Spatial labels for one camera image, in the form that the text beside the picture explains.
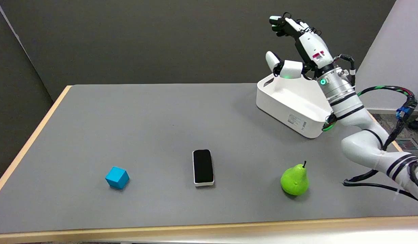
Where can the floor vent grille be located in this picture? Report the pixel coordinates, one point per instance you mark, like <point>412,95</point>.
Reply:
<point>411,145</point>

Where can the blue cube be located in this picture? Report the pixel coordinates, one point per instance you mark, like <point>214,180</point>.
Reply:
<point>117,178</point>

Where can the black chair caster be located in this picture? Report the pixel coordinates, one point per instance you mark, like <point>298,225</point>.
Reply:
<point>413,124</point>

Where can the black and white blackboard eraser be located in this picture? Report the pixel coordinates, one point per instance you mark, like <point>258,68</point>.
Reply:
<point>202,166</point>

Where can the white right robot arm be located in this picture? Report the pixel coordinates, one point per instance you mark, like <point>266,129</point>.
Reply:
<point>361,142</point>

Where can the white plastic bin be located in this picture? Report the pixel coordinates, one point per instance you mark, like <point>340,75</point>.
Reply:
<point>290,101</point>

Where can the green pear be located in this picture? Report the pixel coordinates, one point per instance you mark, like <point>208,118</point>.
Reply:
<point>294,181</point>

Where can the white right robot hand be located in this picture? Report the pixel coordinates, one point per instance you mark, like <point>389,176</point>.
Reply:
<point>314,47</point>

